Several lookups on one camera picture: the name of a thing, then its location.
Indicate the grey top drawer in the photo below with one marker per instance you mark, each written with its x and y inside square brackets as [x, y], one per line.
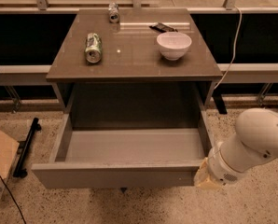
[109, 159]

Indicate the grey drawer cabinet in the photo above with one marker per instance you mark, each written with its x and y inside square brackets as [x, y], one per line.
[133, 86]

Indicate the black metal bar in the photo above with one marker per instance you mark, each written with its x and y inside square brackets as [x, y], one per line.
[23, 149]

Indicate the white ceramic bowl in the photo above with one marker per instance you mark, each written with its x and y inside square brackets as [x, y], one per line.
[173, 45]

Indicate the yellowish foam gripper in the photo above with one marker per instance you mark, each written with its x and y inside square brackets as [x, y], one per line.
[218, 167]

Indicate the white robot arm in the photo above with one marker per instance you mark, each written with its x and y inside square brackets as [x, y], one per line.
[254, 143]

